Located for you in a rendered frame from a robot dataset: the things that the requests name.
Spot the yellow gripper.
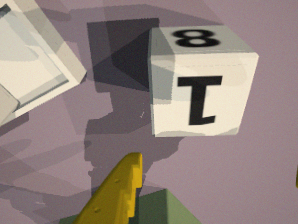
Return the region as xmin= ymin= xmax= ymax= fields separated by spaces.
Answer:
xmin=72 ymin=152 xmax=142 ymax=224

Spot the white number cube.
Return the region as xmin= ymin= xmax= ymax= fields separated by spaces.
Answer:
xmin=147 ymin=25 xmax=259 ymax=137
xmin=0 ymin=85 xmax=19 ymax=126

